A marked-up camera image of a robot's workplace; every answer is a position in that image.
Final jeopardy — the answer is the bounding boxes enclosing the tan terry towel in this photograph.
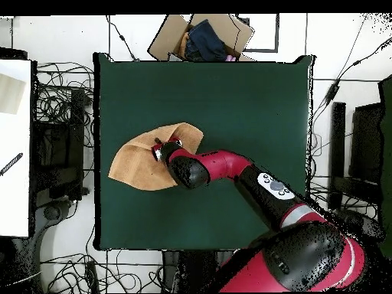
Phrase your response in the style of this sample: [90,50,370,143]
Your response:
[107,122,204,191]

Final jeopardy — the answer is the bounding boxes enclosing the dark blue jeans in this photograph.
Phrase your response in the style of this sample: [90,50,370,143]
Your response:
[184,18,227,62]

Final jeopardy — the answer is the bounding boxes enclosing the dark green fabric sheet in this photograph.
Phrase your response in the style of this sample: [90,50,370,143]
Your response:
[364,74,392,261]

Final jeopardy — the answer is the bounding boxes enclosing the black cable with adapter block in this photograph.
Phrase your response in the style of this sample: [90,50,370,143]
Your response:
[310,36,392,129]

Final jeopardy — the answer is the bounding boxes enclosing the brown cardboard box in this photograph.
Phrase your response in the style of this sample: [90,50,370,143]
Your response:
[147,13,255,62]

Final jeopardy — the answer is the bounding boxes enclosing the black ribbed strap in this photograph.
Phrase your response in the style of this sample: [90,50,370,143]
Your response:
[0,152,25,178]

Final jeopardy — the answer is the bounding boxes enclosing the dark green table cloth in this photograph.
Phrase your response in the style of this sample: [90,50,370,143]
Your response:
[92,52,316,252]

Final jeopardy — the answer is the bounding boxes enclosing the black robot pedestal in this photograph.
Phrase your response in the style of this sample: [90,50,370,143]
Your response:
[162,250,229,293]

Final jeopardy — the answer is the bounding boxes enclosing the beige cardboard piece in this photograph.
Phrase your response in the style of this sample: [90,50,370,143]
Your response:
[0,73,26,116]

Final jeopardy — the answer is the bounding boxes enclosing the white desk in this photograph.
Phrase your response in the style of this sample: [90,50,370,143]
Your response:
[0,58,32,238]

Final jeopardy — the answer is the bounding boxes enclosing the black cable tangle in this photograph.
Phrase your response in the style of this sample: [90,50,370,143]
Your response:
[34,60,96,148]
[39,249,163,293]

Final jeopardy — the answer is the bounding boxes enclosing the orange cloth item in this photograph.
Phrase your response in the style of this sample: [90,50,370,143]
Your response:
[178,31,190,58]

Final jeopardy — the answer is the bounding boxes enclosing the black metal frame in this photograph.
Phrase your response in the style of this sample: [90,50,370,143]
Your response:
[327,101,385,211]

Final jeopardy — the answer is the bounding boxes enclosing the black metal stand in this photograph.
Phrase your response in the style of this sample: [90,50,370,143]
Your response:
[30,87,87,201]

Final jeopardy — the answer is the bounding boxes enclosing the black cable with inline plug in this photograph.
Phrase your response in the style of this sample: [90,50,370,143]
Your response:
[105,15,140,62]

